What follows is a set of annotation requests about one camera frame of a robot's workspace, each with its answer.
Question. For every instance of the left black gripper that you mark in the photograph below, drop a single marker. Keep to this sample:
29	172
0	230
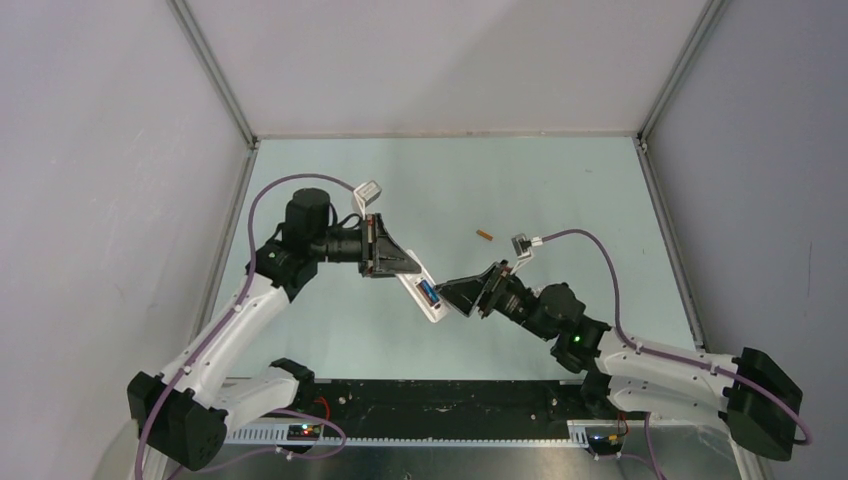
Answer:
380	255

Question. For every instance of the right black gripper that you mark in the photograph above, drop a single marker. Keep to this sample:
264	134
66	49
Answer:
466	294

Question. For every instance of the blue AAA battery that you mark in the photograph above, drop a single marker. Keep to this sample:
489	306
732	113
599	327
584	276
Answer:
429	293

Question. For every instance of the white AC remote control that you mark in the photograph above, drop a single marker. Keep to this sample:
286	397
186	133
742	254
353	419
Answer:
410	280

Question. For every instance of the orange AAA battery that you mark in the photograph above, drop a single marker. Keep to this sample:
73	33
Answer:
484	235

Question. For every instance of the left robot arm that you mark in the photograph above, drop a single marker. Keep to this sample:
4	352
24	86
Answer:
186	410

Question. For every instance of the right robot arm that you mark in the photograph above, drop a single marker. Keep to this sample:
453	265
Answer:
748	395

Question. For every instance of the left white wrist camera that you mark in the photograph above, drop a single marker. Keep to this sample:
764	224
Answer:
365	195

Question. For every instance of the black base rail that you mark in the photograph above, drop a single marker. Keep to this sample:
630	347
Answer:
441	413

